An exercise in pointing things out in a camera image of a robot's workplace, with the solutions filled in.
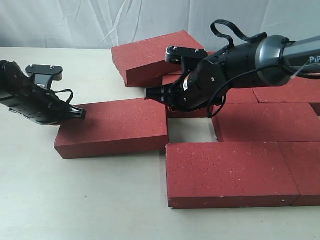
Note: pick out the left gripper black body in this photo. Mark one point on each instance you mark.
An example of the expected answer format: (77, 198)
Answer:
(23, 97)

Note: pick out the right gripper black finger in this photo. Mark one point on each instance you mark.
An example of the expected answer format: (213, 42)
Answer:
(161, 94)

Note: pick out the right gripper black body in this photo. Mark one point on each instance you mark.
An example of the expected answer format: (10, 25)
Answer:
(214, 76)

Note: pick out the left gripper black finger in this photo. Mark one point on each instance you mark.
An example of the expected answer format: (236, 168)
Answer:
(72, 112)

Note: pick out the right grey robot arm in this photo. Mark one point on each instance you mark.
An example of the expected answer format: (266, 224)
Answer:
(279, 59)

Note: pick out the middle row red brick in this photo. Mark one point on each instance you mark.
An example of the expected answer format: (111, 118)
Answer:
(267, 122)

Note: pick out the front left base brick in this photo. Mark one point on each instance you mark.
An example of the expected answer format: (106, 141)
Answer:
(228, 175)

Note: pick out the base brick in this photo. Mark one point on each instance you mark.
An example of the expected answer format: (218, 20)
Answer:
(303, 160)
(228, 175)

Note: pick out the front right base brick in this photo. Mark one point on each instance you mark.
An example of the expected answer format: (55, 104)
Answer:
(303, 160)

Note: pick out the blue-grey backdrop cloth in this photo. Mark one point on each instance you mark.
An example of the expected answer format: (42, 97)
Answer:
(103, 24)

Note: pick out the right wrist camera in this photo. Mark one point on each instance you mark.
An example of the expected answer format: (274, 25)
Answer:
(188, 58)

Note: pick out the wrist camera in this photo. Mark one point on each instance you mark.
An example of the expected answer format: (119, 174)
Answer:
(188, 58)
(44, 75)

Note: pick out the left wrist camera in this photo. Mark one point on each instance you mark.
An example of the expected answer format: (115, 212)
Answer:
(44, 75)

